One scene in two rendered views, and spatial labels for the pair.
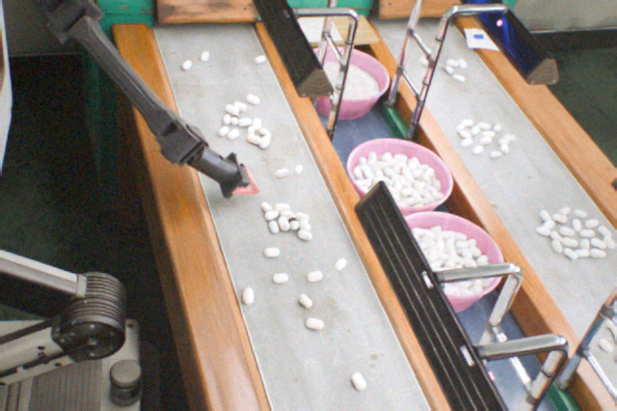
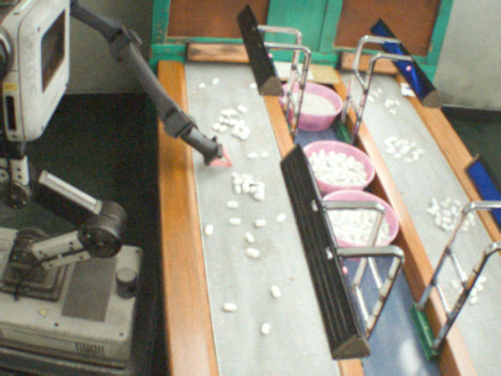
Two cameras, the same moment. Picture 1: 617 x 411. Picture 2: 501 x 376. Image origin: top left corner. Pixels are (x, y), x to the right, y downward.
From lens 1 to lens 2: 0.32 m
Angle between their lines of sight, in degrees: 9
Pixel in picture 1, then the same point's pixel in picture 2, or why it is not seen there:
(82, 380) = (101, 278)
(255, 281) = (216, 222)
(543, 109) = (445, 136)
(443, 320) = (319, 232)
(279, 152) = (253, 143)
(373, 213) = (290, 165)
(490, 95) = (412, 124)
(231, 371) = (185, 273)
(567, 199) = (451, 193)
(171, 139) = (169, 119)
